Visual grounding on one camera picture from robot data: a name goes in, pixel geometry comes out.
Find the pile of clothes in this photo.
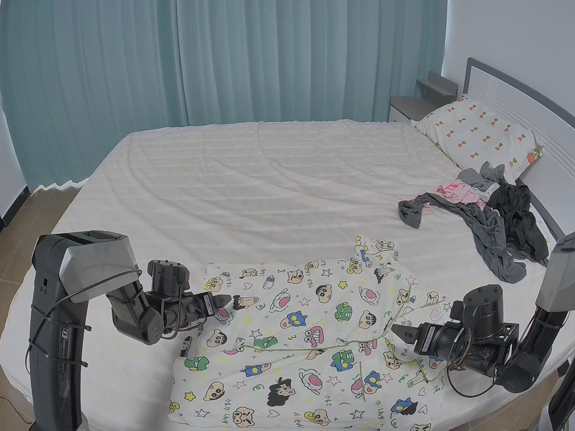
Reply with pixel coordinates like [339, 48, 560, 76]
[397, 161, 551, 284]

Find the white printed pillow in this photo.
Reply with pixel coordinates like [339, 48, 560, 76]
[411, 92, 545, 186]

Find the black cable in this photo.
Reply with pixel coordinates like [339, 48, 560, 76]
[445, 359, 499, 399]
[0, 395, 35, 424]

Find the bed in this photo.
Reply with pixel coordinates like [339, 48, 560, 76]
[0, 57, 575, 431]

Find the white printed pyjama top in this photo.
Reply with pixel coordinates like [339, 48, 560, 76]
[168, 234, 452, 431]

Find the grey bedside table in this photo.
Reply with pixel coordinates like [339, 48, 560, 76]
[388, 71, 459, 123]

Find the blue-green curtain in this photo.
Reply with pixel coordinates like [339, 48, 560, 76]
[175, 0, 450, 127]
[0, 0, 189, 193]

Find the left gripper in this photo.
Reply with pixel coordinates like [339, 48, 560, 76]
[180, 291, 234, 331]

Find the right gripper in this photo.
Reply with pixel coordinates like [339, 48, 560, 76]
[391, 321, 468, 359]

